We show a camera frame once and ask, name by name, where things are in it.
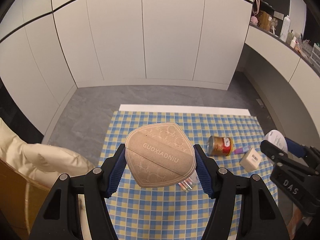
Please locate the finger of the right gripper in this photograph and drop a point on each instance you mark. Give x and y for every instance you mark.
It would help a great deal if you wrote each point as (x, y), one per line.
(299, 182)
(308, 154)

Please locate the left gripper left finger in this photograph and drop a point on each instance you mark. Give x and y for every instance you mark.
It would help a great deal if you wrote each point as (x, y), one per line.
(75, 207)

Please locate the white round compact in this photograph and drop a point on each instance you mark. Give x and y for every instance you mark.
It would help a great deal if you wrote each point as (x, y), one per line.
(277, 139)

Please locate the small beige carton box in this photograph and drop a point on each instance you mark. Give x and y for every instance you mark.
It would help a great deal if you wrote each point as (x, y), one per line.
(251, 160)

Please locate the small bottle purple cap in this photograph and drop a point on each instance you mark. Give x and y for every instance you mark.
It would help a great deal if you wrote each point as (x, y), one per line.
(241, 150)

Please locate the cardboard box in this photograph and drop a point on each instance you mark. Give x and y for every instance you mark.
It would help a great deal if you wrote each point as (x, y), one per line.
(21, 200)

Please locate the cream padded chair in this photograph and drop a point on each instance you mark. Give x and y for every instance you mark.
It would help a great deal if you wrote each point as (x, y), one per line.
(39, 162)

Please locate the blue yellow checkered tablecloth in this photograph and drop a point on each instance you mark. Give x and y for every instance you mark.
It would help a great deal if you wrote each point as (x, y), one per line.
(169, 212)

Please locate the red gold tin can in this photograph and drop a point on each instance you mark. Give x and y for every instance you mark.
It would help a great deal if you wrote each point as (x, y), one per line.
(219, 146)

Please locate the white spray bottle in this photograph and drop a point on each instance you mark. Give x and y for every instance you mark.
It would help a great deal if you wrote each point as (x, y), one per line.
(285, 28)

